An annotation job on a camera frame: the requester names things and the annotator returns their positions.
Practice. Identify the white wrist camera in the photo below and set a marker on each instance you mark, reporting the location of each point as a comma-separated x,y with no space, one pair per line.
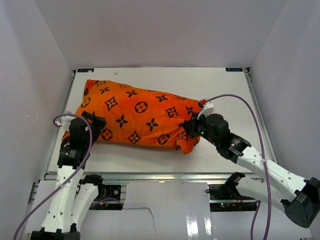
207,108
63,121

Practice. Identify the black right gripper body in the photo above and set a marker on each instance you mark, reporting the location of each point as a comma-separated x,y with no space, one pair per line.
202,130

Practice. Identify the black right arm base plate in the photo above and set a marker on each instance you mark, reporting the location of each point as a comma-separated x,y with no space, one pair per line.
227,190

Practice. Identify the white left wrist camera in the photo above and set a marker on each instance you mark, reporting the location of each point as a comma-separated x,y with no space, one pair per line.
63,121

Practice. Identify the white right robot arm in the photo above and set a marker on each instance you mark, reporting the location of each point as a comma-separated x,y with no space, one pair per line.
297,197

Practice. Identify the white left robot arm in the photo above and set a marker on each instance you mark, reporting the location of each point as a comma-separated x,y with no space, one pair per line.
73,193

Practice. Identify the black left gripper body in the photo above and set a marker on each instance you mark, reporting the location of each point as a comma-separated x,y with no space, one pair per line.
87,142

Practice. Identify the aluminium table frame rail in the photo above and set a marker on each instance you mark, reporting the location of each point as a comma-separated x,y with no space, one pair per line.
166,174

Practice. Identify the orange patterned pillowcase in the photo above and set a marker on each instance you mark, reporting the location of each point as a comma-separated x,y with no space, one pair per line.
138,116

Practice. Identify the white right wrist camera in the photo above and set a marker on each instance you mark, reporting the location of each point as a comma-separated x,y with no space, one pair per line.
207,108

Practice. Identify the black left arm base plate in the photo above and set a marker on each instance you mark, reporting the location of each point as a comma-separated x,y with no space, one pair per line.
108,193

